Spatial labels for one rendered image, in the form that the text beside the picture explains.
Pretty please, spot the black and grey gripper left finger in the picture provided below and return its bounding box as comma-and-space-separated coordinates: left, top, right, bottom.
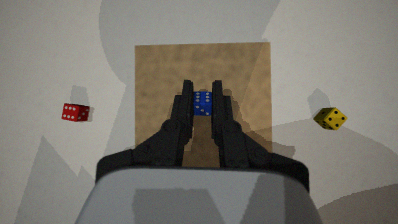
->
95, 80, 194, 184

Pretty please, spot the red die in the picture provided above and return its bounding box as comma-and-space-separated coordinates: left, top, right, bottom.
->
62, 103, 90, 122

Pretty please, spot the yellow die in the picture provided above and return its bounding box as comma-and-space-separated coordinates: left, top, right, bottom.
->
313, 107, 347, 130

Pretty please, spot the brown square mat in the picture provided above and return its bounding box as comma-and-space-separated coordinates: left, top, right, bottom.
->
135, 42, 272, 168

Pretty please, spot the blue die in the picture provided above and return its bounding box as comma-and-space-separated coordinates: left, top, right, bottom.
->
193, 92, 212, 116

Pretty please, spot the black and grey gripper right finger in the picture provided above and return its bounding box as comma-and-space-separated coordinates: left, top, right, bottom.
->
211, 80, 310, 195

